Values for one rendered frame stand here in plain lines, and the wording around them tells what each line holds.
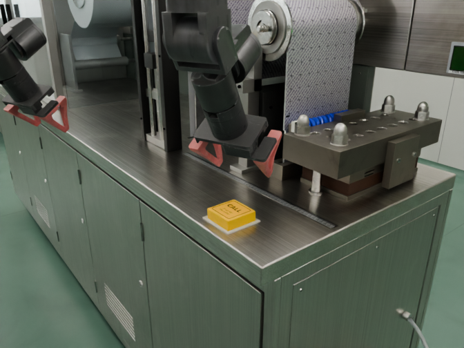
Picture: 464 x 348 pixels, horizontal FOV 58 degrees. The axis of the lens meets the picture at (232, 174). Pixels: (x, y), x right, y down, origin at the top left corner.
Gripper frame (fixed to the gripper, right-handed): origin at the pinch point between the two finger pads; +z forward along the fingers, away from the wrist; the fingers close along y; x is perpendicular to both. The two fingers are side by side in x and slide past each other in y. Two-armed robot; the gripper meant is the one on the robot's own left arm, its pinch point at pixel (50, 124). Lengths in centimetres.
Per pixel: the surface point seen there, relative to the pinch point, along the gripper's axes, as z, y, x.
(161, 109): 17.5, -6.2, -26.2
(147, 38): 3.6, 1.2, -39.2
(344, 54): 13, -51, -50
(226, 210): 13.1, -43.6, 1.8
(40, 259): 118, 106, 4
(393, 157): 22, -69, -27
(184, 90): 60, 36, -79
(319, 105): 19, -48, -37
